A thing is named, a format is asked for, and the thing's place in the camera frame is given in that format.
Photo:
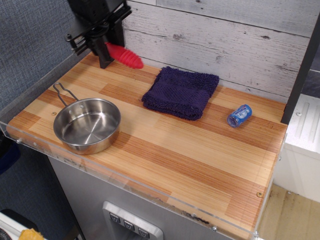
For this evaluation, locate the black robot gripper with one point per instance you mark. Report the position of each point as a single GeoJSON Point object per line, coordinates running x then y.
{"type": "Point", "coordinates": [91, 17]}

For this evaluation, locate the spoon with red handle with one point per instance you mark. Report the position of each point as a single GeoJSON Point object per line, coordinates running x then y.
{"type": "Point", "coordinates": [124, 56]}

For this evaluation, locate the small steel pan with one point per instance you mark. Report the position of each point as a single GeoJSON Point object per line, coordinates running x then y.
{"type": "Point", "coordinates": [87, 126]}

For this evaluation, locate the folded purple towel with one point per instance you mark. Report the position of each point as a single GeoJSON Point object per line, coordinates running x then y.
{"type": "Point", "coordinates": [180, 93]}

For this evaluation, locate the silver toy fridge cabinet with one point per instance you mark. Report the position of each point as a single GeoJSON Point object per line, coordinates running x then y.
{"type": "Point", "coordinates": [181, 215]}

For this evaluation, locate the small blue can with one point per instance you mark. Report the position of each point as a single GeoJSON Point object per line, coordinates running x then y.
{"type": "Point", "coordinates": [239, 116]}

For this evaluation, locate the grey dispenser button panel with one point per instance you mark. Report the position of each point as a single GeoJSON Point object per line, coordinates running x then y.
{"type": "Point", "coordinates": [124, 225]}

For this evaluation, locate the black and yellow object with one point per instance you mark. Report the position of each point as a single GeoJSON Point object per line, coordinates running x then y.
{"type": "Point", "coordinates": [26, 234]}

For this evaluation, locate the white side cabinet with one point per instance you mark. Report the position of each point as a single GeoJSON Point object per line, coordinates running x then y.
{"type": "Point", "coordinates": [298, 168]}

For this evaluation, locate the black right vertical post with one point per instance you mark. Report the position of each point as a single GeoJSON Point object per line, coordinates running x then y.
{"type": "Point", "coordinates": [305, 67]}

